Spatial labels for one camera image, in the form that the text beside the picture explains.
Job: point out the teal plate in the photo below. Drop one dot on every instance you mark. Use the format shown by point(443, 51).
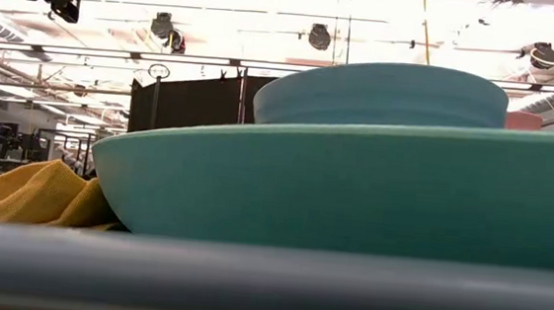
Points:
point(343, 190)

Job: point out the blue plastic tray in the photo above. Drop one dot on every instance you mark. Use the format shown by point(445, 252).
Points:
point(266, 288)

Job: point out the pink cup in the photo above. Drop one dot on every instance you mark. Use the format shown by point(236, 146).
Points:
point(524, 121)

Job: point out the black background workstation frame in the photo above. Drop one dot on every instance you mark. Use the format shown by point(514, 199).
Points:
point(64, 150)

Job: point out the blue bowl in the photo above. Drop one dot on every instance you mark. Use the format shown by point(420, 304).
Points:
point(380, 99)

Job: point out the yellow cloth napkin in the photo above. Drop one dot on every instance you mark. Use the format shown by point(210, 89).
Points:
point(31, 195)

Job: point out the black partition screen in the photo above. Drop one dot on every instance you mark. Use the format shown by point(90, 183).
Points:
point(187, 106)

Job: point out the long ceiling light rail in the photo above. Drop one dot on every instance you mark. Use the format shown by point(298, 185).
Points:
point(166, 57)

